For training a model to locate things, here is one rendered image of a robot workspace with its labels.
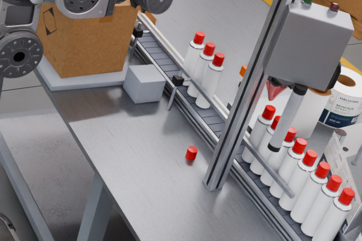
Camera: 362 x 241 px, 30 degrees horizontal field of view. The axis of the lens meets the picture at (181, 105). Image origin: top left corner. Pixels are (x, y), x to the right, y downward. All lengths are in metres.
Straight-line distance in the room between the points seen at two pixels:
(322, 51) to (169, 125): 0.71
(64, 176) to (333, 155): 1.23
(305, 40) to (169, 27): 1.19
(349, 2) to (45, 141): 3.15
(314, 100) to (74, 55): 0.80
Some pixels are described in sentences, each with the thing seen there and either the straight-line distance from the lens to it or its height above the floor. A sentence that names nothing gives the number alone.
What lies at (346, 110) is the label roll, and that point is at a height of 0.97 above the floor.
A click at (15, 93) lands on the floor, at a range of 3.64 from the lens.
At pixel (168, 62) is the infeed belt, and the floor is 0.88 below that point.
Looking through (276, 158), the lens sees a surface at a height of 0.99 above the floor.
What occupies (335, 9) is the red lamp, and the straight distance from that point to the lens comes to 1.75.
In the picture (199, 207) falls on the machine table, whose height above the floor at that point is 0.83.
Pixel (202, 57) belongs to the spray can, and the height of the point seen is 1.04.
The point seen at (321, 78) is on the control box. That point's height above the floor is 1.32.
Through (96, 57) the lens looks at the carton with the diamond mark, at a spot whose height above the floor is 0.92.
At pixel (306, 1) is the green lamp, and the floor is 1.48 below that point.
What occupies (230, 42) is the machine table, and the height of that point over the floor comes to 0.83.
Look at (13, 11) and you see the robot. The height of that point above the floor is 1.25.
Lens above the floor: 2.12
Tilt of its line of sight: 33 degrees down
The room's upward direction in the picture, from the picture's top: 19 degrees clockwise
